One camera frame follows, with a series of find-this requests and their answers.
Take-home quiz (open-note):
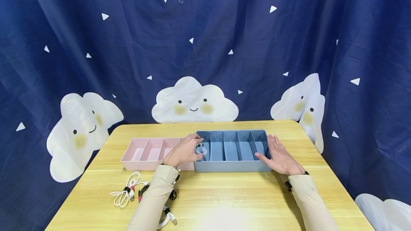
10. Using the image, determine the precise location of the person's right hand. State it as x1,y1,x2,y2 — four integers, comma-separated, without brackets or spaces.
255,134,306,176

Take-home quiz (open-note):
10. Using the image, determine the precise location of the person's left hand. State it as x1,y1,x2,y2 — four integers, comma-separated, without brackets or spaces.
162,133,205,170

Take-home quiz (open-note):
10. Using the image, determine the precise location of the white cable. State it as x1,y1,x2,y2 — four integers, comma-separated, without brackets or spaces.
109,171,143,209
196,144,209,160
157,205,178,230

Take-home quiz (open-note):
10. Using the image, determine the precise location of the person's left forearm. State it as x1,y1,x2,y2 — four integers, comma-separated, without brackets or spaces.
126,165,181,231

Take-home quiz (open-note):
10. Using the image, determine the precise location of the person's right forearm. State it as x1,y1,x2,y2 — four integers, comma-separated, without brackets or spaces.
288,173,341,231

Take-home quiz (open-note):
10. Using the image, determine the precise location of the blue divided plastic tray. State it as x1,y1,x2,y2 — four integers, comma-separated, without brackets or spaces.
193,130,273,173

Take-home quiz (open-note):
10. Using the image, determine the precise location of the pink divided plastic tray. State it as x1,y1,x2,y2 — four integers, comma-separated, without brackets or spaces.
121,137,196,172

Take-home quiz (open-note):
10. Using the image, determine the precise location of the coiled black red cable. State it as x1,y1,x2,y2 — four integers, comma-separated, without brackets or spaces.
137,183,151,203

